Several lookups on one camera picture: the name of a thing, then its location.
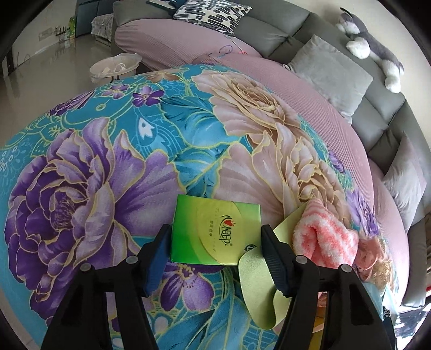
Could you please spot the floral printed blanket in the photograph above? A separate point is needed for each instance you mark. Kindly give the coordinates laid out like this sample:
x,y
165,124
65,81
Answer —
x,y
101,168

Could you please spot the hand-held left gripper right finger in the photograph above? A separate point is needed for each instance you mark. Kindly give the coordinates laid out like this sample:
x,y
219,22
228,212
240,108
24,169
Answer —
x,y
274,266

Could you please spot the pink lace cloth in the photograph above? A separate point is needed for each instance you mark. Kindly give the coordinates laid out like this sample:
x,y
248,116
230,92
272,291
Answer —
x,y
370,259

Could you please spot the yellow-green cloth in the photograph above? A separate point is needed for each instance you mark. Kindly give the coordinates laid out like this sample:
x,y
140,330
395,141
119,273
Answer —
x,y
259,303

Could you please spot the pink white striped fuzzy sock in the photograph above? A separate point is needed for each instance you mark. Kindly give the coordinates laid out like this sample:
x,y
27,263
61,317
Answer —
x,y
320,235

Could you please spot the black white patterned pillow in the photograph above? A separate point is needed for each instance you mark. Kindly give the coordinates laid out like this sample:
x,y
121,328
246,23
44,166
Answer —
x,y
208,13

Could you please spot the grey white plush toy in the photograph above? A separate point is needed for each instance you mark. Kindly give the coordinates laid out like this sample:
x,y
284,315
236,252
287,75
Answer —
x,y
370,43

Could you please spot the grey pink cushion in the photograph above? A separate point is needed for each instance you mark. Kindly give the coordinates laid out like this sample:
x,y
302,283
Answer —
x,y
404,181

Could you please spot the grey sofa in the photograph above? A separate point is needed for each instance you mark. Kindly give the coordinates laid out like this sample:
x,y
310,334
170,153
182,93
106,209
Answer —
x,y
269,30

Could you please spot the grey patterned cloth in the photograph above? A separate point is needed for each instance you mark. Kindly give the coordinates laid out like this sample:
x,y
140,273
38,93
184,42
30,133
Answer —
x,y
102,30

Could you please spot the white plastic basket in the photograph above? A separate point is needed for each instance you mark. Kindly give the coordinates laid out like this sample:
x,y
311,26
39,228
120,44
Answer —
x,y
114,65

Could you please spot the dark blue cabinet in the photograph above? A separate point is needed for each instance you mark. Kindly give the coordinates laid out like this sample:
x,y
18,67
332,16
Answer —
x,y
94,8

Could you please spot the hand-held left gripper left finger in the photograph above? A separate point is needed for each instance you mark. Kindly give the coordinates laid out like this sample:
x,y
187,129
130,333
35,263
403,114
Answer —
x,y
158,255

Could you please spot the green tissue packet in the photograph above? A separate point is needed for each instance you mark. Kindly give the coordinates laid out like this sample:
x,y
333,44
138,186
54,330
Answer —
x,y
215,229

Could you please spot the pink sofa cover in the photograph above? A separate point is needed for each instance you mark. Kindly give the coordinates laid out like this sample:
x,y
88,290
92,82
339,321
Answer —
x,y
303,91

